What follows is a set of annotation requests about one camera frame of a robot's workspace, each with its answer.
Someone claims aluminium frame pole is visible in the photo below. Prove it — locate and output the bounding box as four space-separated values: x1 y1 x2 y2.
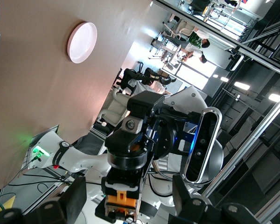
200 88 280 199

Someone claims person in white shirt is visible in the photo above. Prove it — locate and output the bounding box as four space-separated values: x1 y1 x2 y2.
181 42 208 64

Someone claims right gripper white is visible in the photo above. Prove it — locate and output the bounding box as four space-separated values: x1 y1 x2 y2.
104 85 210 165

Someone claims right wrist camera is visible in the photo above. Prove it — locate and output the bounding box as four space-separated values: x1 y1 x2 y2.
184 107 223 184

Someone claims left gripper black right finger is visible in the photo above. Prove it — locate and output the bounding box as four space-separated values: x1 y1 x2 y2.
168 175 259 224

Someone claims black office chair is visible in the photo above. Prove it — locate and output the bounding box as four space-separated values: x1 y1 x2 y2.
116 67 178 91

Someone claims white office chair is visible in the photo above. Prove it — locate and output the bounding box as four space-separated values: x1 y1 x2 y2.
95 88 129 133

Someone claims pink round plate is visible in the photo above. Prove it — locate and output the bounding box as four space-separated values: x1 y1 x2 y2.
67 21 98 64

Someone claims person in green shirt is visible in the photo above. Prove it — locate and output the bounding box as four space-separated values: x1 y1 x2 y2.
188 26 211 49

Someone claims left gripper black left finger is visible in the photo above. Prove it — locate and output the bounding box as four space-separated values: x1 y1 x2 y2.
0 176 87 224

